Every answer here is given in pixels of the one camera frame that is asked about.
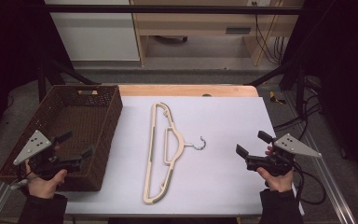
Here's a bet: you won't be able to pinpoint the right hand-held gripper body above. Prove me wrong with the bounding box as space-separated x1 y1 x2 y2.
245 133 323 177

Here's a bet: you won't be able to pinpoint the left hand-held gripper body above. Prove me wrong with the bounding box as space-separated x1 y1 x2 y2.
13 130 85 181

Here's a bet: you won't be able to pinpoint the brown woven basket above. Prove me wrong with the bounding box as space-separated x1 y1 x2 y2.
0 84 124 192

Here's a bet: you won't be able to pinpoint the person's right hand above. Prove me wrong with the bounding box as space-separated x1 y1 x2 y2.
255 146 295 193

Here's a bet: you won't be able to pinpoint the person's left hand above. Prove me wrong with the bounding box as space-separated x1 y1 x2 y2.
24 159 68 200

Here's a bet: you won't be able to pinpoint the white table sheet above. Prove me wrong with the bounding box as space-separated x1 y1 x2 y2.
64 95 306 217

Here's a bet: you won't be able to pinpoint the yellow and black floor object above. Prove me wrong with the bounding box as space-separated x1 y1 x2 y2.
268 91 287 105

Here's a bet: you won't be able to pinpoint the black metal stand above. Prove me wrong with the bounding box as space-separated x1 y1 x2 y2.
245 59 308 117
36 57 102 103

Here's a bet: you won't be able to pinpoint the wooden table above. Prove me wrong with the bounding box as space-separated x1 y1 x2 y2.
117 84 259 98

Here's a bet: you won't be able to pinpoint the dark curtain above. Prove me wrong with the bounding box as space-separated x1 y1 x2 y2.
279 0 358 189
0 0 74 152

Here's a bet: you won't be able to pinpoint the white cabinet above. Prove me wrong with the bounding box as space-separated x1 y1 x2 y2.
43 0 141 63

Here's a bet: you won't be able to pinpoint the dark object under desk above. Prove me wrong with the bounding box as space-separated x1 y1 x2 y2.
153 35 189 44

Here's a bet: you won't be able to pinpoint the light wooden desk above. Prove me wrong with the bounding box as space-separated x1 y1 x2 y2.
130 0 306 67

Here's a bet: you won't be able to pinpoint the black floor cables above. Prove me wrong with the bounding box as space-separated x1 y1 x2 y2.
272 76 324 141

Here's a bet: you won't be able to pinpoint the left gripper cable white plug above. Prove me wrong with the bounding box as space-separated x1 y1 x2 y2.
9 174 40 191

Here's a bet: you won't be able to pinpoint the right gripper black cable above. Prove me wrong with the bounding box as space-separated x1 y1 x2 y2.
293 161 328 206

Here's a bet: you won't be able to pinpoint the hanging black cables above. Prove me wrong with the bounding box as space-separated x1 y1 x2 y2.
254 2 286 65

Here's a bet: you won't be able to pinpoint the black horizontal frame bar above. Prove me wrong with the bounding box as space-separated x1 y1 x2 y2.
43 4 304 16

